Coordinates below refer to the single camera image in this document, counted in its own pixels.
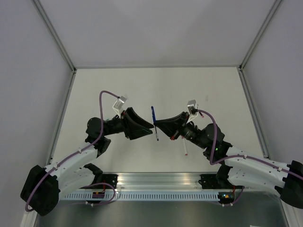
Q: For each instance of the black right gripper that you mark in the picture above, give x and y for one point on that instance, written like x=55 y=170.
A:
x=172 y=126

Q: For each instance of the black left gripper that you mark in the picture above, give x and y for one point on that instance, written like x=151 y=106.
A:
x=136 y=122

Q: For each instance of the blue pen cap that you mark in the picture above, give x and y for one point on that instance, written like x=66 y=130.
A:
x=153 y=114

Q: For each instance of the white acrylic marker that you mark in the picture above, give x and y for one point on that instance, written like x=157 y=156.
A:
x=184 y=146

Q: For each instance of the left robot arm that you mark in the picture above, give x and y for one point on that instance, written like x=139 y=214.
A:
x=45 y=186

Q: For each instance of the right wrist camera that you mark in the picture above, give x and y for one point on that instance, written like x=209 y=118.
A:
x=192 y=109

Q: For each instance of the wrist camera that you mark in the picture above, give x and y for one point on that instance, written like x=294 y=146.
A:
x=192 y=109
x=118 y=105

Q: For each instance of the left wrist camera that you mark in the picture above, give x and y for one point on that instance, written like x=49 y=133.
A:
x=118 y=105

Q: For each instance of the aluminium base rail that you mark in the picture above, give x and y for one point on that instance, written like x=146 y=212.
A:
x=152 y=181

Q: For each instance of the white slotted cable duct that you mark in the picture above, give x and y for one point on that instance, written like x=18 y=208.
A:
x=141 y=196

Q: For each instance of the left aluminium frame post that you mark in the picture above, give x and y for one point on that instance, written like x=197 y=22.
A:
x=48 y=24

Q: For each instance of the aluminium frame post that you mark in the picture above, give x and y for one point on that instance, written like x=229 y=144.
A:
x=264 y=26
x=48 y=24

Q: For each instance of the right aluminium frame post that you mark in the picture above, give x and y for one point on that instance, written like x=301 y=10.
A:
x=264 y=26

